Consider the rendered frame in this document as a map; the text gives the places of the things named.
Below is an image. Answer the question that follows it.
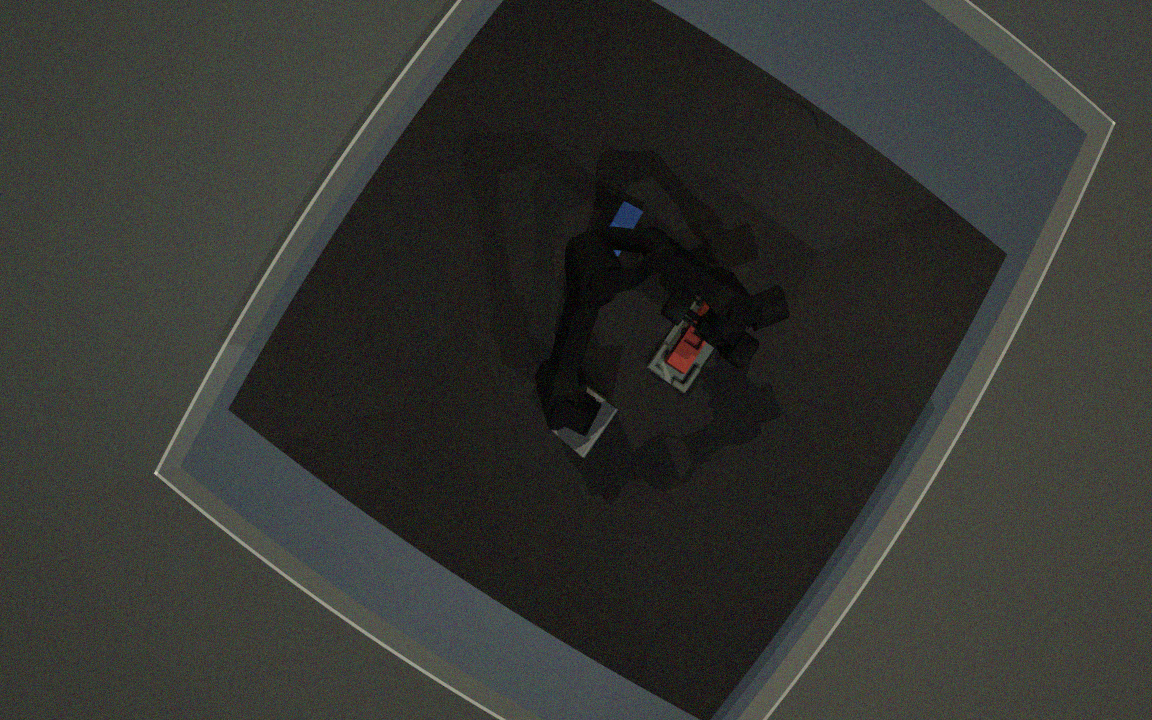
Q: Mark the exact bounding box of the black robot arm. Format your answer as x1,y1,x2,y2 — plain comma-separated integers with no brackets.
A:
535,226,790,435

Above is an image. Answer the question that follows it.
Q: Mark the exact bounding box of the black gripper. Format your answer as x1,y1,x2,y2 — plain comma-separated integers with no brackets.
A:
660,287,759,369

